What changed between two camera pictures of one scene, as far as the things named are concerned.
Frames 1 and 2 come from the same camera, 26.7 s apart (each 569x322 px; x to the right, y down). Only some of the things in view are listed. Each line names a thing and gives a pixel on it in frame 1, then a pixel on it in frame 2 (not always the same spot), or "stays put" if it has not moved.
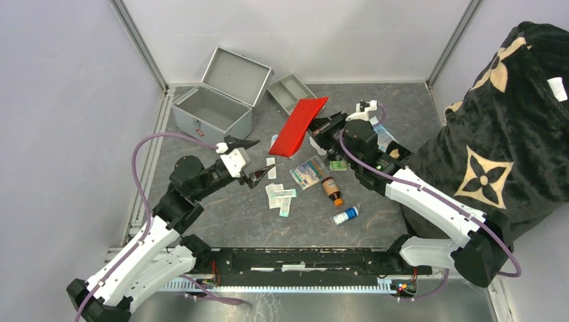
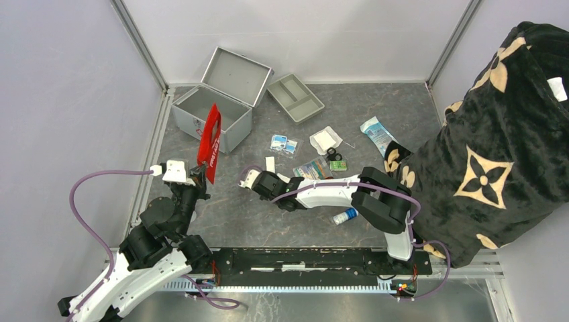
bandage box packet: x=310 y=172 stays put
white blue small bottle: x=350 y=213 stays put
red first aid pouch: x=292 y=136 to x=209 y=151
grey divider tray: x=288 y=90 stays put
